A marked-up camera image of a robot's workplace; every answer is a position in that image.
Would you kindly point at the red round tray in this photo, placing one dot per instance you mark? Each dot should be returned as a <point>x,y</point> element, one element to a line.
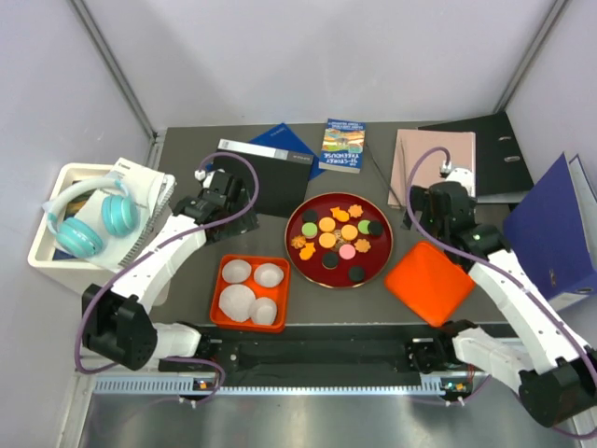
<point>373,261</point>

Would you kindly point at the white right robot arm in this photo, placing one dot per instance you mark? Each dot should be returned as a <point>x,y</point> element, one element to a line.
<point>554,376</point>

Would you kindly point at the orange flower cookie top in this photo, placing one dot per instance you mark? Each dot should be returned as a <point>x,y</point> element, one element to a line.
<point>355,211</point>

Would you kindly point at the blue ring binder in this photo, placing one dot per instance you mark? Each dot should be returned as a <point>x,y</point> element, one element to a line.
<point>553,232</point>

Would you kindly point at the green macaron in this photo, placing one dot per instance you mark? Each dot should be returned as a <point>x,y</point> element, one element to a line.
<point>309,229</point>
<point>363,226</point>

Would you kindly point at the orange swirl cookie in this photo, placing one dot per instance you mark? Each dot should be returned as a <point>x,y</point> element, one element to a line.
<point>298,242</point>

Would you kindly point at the black ring binder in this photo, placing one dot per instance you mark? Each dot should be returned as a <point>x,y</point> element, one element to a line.
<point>502,174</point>

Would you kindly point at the orange flower cookie right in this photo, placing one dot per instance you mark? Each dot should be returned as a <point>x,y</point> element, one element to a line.
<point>362,245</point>

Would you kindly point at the orange fish cookie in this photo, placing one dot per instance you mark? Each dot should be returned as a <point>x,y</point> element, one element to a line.
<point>307,251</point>
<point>340,214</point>

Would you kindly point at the white paper cup bottom-right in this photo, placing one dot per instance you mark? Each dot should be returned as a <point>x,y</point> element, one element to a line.
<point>263,311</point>

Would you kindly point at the white paper cup bottom-left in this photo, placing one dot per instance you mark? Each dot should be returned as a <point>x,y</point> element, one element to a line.
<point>234,301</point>

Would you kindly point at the orange fish cookie top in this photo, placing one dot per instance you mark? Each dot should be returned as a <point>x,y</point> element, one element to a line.
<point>340,214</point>

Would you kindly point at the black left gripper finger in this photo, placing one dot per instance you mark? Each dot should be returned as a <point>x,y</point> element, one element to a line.
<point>220,233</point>
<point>245,223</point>

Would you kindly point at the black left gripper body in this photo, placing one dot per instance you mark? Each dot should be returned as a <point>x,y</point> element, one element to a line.
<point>243,200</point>

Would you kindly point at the orange fish cookie bottom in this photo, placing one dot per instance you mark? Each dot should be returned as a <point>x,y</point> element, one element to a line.
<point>307,251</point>

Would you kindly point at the black cookie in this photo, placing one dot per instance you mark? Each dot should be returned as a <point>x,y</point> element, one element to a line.
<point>330,260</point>
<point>309,216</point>
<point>375,228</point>
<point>357,274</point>

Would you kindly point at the orange box lid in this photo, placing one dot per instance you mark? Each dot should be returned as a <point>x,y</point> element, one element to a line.
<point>427,282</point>

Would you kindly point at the black notebook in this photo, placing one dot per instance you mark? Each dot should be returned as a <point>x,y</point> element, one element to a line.
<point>279,199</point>

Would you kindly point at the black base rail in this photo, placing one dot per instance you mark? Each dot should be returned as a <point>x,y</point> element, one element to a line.
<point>326,355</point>

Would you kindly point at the pink macaron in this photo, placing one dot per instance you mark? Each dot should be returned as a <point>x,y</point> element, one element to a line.
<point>347,252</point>

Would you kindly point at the metal tongs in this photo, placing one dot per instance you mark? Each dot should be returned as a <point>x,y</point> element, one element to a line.
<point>385,180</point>

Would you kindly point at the white paper cup top-right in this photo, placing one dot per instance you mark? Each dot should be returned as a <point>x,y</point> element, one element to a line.
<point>269,275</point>

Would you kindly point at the orange flower cookie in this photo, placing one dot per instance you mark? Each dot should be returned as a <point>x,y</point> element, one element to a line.
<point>362,245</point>
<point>355,211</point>

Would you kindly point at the orange cookie box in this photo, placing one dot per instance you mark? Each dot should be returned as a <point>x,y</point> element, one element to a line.
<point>278,294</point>

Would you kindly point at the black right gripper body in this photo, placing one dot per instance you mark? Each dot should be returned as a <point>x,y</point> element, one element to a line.
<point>420,202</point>

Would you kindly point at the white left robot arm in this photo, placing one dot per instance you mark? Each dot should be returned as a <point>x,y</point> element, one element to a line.
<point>116,321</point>

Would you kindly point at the colourful paperback book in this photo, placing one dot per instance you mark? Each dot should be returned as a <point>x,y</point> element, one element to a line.
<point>343,146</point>

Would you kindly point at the orange round cookie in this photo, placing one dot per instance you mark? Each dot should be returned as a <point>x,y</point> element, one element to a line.
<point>327,224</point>
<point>327,239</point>
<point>349,232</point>

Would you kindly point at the white paper cup top-left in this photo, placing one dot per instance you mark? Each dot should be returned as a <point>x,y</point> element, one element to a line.
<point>236,271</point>

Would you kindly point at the white spiral manual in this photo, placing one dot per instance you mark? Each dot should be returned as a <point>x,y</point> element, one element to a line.
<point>150,190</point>

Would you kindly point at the teal headphones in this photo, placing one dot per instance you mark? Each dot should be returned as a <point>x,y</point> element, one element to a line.
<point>111,210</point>

